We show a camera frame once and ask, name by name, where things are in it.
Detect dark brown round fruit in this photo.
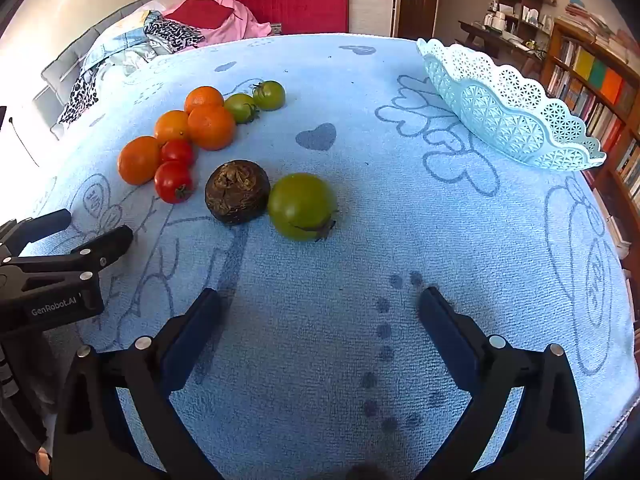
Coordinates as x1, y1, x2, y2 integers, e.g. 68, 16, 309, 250
204, 159, 271, 225

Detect large green tomato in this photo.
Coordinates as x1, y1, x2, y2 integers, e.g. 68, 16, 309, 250
267, 172, 339, 242

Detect red pillow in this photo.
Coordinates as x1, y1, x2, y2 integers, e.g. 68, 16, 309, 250
165, 0, 235, 31

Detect stacks of books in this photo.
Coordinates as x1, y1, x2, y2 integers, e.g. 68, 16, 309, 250
557, 0, 640, 56

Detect leopard print cloth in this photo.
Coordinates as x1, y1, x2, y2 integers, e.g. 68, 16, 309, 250
144, 10, 206, 53
57, 67, 101, 126

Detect wooden bookcase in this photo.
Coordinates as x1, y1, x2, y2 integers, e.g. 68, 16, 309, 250
540, 20, 640, 321

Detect small green tomato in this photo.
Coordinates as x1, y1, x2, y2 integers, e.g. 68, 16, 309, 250
223, 93, 260, 124
251, 80, 286, 111

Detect wooden desk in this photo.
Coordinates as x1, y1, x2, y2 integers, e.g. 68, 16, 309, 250
457, 20, 546, 76

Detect red tomato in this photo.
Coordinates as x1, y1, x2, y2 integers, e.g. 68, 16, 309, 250
160, 140, 196, 167
154, 161, 194, 205

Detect light blue printed blanket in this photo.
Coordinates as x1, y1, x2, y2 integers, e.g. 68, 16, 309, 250
20, 34, 632, 480

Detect pale blue quilt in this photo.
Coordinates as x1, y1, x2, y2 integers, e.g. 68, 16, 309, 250
80, 10, 166, 81

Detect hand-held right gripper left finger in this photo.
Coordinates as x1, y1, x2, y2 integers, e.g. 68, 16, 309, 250
52, 287, 226, 480

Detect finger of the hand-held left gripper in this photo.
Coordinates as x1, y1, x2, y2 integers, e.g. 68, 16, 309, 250
0, 226, 134, 281
0, 209, 72, 256

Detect rows of shelved books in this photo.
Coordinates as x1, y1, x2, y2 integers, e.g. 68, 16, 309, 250
545, 35, 640, 201

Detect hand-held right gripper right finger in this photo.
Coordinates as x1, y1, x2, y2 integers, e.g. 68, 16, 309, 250
417, 286, 586, 480

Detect light blue lattice basket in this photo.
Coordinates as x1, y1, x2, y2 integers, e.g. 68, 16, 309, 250
416, 37, 607, 173

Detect orange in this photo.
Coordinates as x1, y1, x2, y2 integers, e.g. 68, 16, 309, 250
184, 86, 225, 113
117, 136, 162, 186
187, 105, 236, 151
153, 110, 191, 146

